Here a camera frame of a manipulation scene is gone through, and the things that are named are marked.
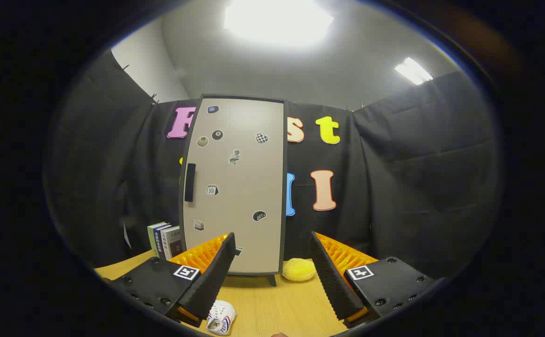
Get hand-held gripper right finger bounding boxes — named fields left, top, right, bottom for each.
left=310, top=231, right=441, bottom=328

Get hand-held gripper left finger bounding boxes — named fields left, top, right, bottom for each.
left=102, top=233, right=237, bottom=328

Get white canvas shoe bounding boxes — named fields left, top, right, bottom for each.
left=206, top=300, right=237, bottom=336

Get dark grey shoe cabinet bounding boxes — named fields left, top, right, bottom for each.
left=179, top=94, right=288, bottom=287

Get yellow plush toy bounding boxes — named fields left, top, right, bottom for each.
left=282, top=258, right=317, bottom=282

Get white book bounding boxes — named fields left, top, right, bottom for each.
left=161, top=226, right=182, bottom=261

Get blue book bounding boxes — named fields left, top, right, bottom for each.
left=153, top=225, right=172, bottom=259

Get black backdrop cloth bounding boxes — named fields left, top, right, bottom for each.
left=43, top=47, right=504, bottom=281

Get small ceiling light panel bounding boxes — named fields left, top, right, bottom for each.
left=395, top=57, right=434, bottom=86

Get large ceiling light panel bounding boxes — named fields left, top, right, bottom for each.
left=223, top=0, right=334, bottom=46

